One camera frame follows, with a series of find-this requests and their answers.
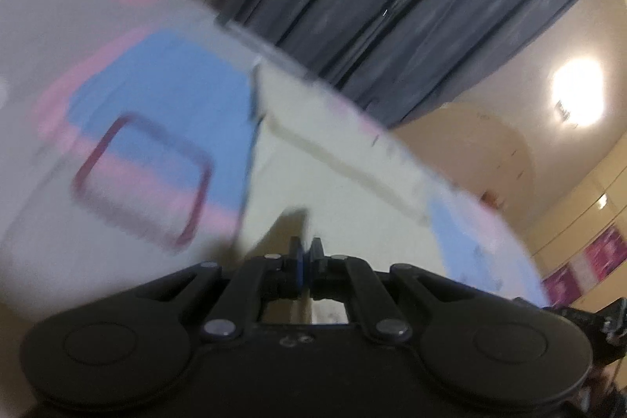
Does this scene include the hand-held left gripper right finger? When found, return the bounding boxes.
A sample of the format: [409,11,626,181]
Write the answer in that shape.
[307,238,473,341]

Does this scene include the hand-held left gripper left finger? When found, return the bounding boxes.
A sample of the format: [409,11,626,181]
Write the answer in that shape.
[134,237,308,341]

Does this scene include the cream knit sweater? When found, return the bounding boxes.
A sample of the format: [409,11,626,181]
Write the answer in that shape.
[230,68,437,326]

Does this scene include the cream wardrobe with pink panels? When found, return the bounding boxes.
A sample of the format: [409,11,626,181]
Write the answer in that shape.
[531,144,627,313]

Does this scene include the patterned grey bedsheet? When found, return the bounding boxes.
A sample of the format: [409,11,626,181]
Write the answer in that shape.
[0,0,552,326]

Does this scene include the glowing wall lamp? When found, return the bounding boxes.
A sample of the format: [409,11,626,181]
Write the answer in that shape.
[551,58,605,127]

